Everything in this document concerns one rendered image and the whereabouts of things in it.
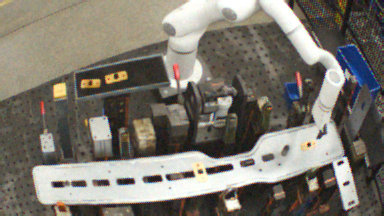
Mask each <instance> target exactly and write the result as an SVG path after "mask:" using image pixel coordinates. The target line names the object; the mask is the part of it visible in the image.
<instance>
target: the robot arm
mask: <svg viewBox="0 0 384 216"><path fill-rule="evenodd" d="M261 9H263V10H264V12H266V13H267V15H269V16H271V17H273V18H274V20H275V21H276V23H277V24H279V26H280V27H281V29H282V30H283V32H285V34H286V36H287V37H288V38H289V40H290V41H291V43H292V44H293V45H294V47H295V49H296V50H297V51H298V53H299V54H300V55H301V58H302V59H303V60H304V61H305V62H306V63H307V64H308V65H311V64H314V63H315V62H316V63H317V62H321V63H322V64H323V65H324V66H325V67H326V69H327V73H326V76H325V79H324V82H323V85H322V88H321V91H320V95H319V98H317V100H313V110H312V114H311V119H310V121H314V120H315V123H316V125H317V128H318V129H319V133H318V134H317V137H316V140H318V139H321V138H322V136H323V135H326V134H328V132H327V125H328V123H329V120H330V116H331V113H332V110H333V107H334V104H335V102H336V99H337V96H338V93H339V91H340V89H341V87H342V86H343V84H344V80H345V77H344V74H343V71H342V69H341V68H340V66H339V64H338V63H337V61H336V59H335V58H334V57H333V55H331V54H330V53H328V52H327V51H324V50H323V49H321V48H318V47H317V46H316V44H315V43H314V41H313V40H312V39H311V36H309V34H308V32H307V31H306V29H305V28H304V26H303V25H302V24H301V22H300V21H299V19H298V18H297V16H296V15H295V14H294V13H293V11H292V10H291V9H290V8H289V6H288V5H287V4H286V3H285V2H284V1H283V0H208V1H205V0H191V1H189V2H188V3H185V4H184V5H182V6H180V7H179V8H177V9H176V10H174V11H172V12H171V13H169V14H168V15H167V16H165V18H164V19H163V21H162V28H163V29H164V32H165V33H166V34H168V35H169V39H168V47H167V55H166V56H164V60H165V62H166V66H167V69H168V74H169V77H170V80H171V86H168V87H170V88H174V89H177V83H176V80H175V78H174V72H173V67H172V66H173V65H174V64H177V65H178V66H179V72H180V78H181V79H180V84H181V89H186V87H187V82H188V81H191V80H193V81H195V83H196V84H197V83H198V82H199V80H200V79H201V77H202V75H201V73H202V69H201V66H200V62H199V61H198V60H197V59H196V56H197V51H198V40H199V38H200V37H201V36H202V35H203V33H205V29H207V27H208V26H209V24H212V23H214V22H219V21H222V20H226V21H228V22H230V23H238V22H242V21H243V20H245V19H248V17H251V16H252V15H253V14H255V13H256V12H257V11H259V10H261ZM322 128H323V131H322Z"/></svg>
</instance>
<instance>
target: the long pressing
mask: <svg viewBox="0 0 384 216"><path fill-rule="evenodd" d="M327 132H328V134H326V135H323V136H322V138H321V139H318V140H316V137H317V134H318V133H319V129H318V128H317V125H316V123H315V122H314V123H309V124H305V125H301V126H297V127H293V128H290V129H286V130H283V131H279V132H275V133H270V134H265V135H262V136H261V137H260V138H259V139H258V141H256V143H255V145H254V147H253V150H251V151H249V152H247V153H244V154H241V155H236V156H231V157H225V158H220V159H215V158H212V157H209V156H207V155H205V154H203V153H201V152H200V151H188V152H183V153H177V154H171V155H160V156H155V157H145V158H140V159H138V158H135V159H130V160H128V159H125V160H115V161H111V160H110V161H106V162H105V161H102V162H94V163H93V162H90V163H78V164H76V163H74V164H64V165H62V164H61V165H58V164H57V165H51V166H50V165H47V166H46V165H44V166H42V165H41V166H36V167H35V168H33V171H32V173H33V180H34V184H35V190H36V193H37V198H38V200H39V202H41V203H42V204H45V205H57V203H56V202H57V201H62V202H63V203H64V205H86V204H87V205H93V204H94V205H97V204H98V205H100V204H102V205H104V204H106V205H108V204H126V203H129V204H131V203H143V202H151V201H152V202H156V201H164V200H174V199H183V198H188V197H195V196H202V195H207V194H211V193H216V192H221V191H224V190H225V189H226V187H227V186H231V185H237V188H239V187H243V186H248V185H252V184H254V183H257V182H260V183H264V182H265V183H276V182H279V181H283V180H286V179H290V178H292V177H294V176H298V175H301V174H304V173H306V172H308V171H309V169H310V168H311V167H312V166H314V165H317V164H318V165H319V168H321V167H323V166H324V165H327V164H330V163H332V162H333V161H335V160H337V159H340V158H342V157H343V156H344V148H343V145H342V143H341V142H342V141H341V138H340V136H339V133H338V129H337V126H336V124H335V122H334V120H333V119H330V120H329V123H328V125H327ZM311 140H315V141H316V144H317V147H315V148H313V149H309V150H306V151H302V148H301V147H300V146H301V143H303V142H307V141H311ZM288 144H289V145H290V151H289V153H288V155H287V156H284V155H283V156H282V155H281V154H282V153H281V152H282V150H283V147H284V146H285V145H288ZM326 153H328V154H326ZM267 154H273V157H274V160H271V161H267V162H264V161H262V157H263V156H265V155H267ZM248 159H253V161H254V163H255V164H254V165H253V166H248V167H241V164H240V161H243V160H248ZM199 162H202V163H203V165H204V168H205V169H207V168H212V167H218V166H223V165H228V164H232V166H233V170H228V171H224V172H220V173H215V174H209V175H207V178H208V181H206V182H200V183H198V182H197V177H193V178H187V179H183V180H181V179H178V180H172V181H168V180H167V179H166V175H167V174H176V173H181V172H186V171H194V169H193V166H192V164H193V163H199ZM278 164H281V165H278ZM162 166H163V167H162ZM260 169H261V171H260ZM108 171H110V173H109V172H108ZM65 173H66V175H65ZM155 175H159V176H161V178H162V182H157V183H156V182H153V183H148V184H147V183H144V182H143V179H142V178H143V177H145V176H148V177H150V176H155ZM123 178H125V179H127V178H133V179H135V184H134V185H132V184H130V185H121V186H120V185H118V184H117V183H116V180H117V179H123ZM106 179H107V180H109V183H110V185H109V186H101V187H100V186H97V187H95V186H94V185H93V182H92V181H94V180H106ZM65 180H68V181H69V182H70V184H71V181H72V182H73V181H83V180H84V181H85V182H86V185H87V187H72V186H71V185H70V186H66V184H65V183H64V185H65V188H64V187H63V188H61V187H60V188H53V187H52V185H51V183H52V182H56V181H57V182H59V181H61V182H65ZM169 187H171V189H169ZM70 193H71V194H72V195H70Z"/></svg>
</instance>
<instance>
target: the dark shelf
mask: <svg viewBox="0 0 384 216"><path fill-rule="evenodd" d="M311 32H312V33H313V35H314V37H315V39H316V41H317V42H318V44H319V46H320V48H321V49H323V50H324V51H327V52H328V53H330V54H331V55H333V57H334V58H335V57H336V54H337V50H338V47H341V46H347V44H346V41H345V40H344V38H343V37H342V35H341V33H340V31H339V30H338V29H330V28H329V29H327V28H325V29H323V28H311ZM353 105H354V102H353V99H352V97H351V100H350V102H349V104H348V109H349V112H350V113H351V111H352V109H353ZM357 135H358V137H359V140H361V139H363V142H364V145H365V147H366V153H365V155H364V157H365V160H366V164H367V167H368V170H370V169H372V168H374V167H376V166H378V165H380V164H382V163H384V126H383V123H382V120H381V118H380V115H379V113H378V109H377V107H376V105H375V102H374V103H371V106H370V108H369V110H368V113H367V115H366V117H365V119H364V121H363V123H362V126H361V128H360V130H359V133H358V134H357Z"/></svg>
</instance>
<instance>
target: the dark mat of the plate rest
mask: <svg viewBox="0 0 384 216"><path fill-rule="evenodd" d="M121 71H125V72H126V74H127V76H128V79H126V80H122V81H117V82H113V83H106V78H105V77H106V76H108V75H113V74H115V73H118V72H121ZM88 79H94V80H101V81H100V87H99V88H91V89H84V88H81V81H82V80H88ZM75 80H76V89H77V98H81V97H85V96H90V95H96V94H101V93H107V92H112V91H117V90H124V89H130V88H137V87H143V86H149V85H152V84H156V83H163V82H169V80H168V77H167V71H166V69H165V66H164V62H163V60H162V56H156V57H153V58H146V59H139V60H133V61H129V62H126V63H120V64H113V65H109V66H107V67H101V68H95V69H91V70H89V71H84V72H79V73H75Z"/></svg>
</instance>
